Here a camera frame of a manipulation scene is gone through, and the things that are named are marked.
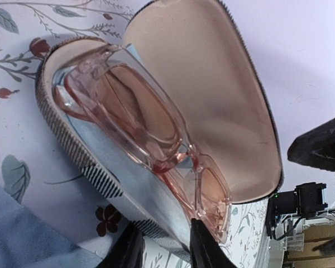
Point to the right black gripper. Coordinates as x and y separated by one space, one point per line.
305 201

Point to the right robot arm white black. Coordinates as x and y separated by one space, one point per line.
315 149

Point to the brown striped glasses case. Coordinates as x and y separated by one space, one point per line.
226 110

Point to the floral patterned table mat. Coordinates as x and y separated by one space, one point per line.
30 152

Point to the clear pink frame glasses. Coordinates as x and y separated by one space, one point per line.
109 87

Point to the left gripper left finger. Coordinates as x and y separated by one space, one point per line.
127 252

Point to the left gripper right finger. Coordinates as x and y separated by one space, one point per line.
205 252

